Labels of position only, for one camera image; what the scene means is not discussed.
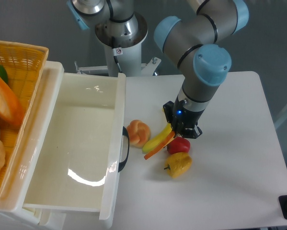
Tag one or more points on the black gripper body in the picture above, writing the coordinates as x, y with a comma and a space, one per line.
182, 121

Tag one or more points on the orange bread slice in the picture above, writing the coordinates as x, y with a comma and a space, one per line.
160, 146

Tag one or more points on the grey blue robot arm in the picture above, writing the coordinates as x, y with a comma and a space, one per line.
191, 47

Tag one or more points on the knotted bread roll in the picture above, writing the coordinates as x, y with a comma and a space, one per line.
139, 133

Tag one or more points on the upper white drawer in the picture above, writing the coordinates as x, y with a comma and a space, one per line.
80, 159

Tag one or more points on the white drawer cabinet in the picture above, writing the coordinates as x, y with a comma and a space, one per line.
13, 214

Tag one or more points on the yellow banana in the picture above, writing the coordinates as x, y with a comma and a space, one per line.
156, 140

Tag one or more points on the red bell pepper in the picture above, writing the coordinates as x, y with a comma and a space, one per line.
179, 144

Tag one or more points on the yellow bell pepper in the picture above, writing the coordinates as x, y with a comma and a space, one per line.
177, 164

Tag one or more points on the yellow woven basket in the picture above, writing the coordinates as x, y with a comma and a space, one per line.
24, 64

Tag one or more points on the orange baguette loaf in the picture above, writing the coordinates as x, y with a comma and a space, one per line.
11, 110

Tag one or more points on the green fruit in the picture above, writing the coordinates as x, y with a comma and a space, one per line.
3, 74

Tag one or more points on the black drawer handle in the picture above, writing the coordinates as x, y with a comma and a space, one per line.
124, 150

